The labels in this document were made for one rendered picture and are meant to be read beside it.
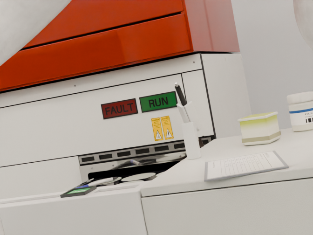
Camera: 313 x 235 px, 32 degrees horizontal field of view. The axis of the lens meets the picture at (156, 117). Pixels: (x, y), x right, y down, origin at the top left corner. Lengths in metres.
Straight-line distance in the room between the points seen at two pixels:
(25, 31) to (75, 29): 0.88
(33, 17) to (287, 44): 2.35
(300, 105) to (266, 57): 1.65
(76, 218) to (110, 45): 0.69
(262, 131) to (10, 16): 0.71
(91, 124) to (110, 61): 0.22
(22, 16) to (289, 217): 0.55
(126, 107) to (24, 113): 0.36
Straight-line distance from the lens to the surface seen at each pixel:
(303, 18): 0.87
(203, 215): 1.01
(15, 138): 1.89
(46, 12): 0.84
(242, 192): 0.98
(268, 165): 1.01
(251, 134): 1.33
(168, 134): 1.66
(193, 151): 1.28
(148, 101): 1.66
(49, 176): 1.85
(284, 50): 3.07
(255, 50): 3.08
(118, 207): 1.06
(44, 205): 1.13
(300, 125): 1.45
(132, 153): 1.71
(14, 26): 0.82
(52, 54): 1.74
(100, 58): 1.67
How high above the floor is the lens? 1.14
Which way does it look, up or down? 3 degrees down
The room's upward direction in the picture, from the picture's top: 10 degrees counter-clockwise
